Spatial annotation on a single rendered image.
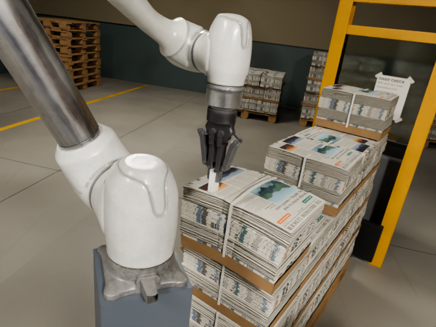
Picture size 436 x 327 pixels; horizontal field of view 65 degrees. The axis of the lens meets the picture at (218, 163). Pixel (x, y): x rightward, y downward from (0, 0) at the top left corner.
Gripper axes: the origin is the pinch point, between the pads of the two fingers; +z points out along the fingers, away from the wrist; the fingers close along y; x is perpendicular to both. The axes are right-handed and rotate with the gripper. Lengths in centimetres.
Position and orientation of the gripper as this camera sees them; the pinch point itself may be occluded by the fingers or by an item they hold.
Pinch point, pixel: (213, 180)
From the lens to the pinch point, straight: 93.1
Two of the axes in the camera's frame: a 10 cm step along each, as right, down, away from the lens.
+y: -8.0, -3.0, 5.1
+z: -1.1, 9.2, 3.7
